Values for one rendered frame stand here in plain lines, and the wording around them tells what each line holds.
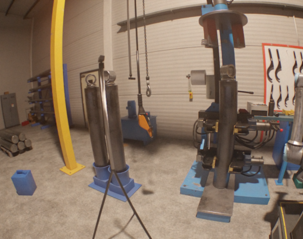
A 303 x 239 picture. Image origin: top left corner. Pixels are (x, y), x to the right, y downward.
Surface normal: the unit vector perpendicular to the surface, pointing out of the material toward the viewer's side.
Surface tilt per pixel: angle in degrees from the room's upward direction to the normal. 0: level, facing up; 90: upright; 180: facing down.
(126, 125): 90
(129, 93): 90
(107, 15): 90
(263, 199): 90
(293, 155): 77
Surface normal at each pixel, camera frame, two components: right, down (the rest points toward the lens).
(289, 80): -0.46, 0.22
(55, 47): 0.89, 0.05
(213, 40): 0.09, 0.21
